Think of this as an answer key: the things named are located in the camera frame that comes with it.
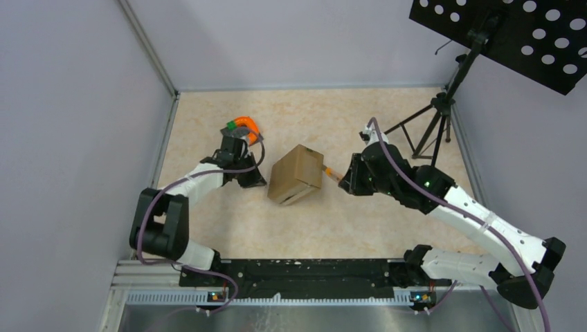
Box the brown cardboard express box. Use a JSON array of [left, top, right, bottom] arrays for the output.
[[267, 145, 324, 206]]

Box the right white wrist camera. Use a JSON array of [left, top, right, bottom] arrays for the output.
[[359, 126, 389, 147]]

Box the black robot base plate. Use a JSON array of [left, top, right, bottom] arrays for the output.
[[179, 259, 451, 299]]

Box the orange utility knife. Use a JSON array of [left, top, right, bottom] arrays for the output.
[[322, 165, 343, 183]]

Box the grey slotted cable duct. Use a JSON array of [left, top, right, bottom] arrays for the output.
[[125, 290, 430, 306]]

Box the purple cable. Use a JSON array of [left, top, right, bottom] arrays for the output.
[[368, 117, 552, 332], [135, 130, 267, 268]]

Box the aluminium frame rail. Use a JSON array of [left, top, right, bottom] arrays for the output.
[[116, 0, 178, 99]]

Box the black tripod stand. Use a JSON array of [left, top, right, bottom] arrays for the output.
[[384, 16, 500, 166]]

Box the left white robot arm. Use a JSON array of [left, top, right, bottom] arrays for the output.
[[129, 136, 267, 286]]

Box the black perforated stand tray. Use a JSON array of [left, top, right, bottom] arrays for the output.
[[409, 1, 586, 95]]

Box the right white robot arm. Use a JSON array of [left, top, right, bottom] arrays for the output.
[[338, 143, 566, 309]]

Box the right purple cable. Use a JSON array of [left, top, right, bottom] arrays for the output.
[[368, 117, 552, 332]]

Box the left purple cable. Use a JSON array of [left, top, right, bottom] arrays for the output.
[[135, 130, 267, 268]]

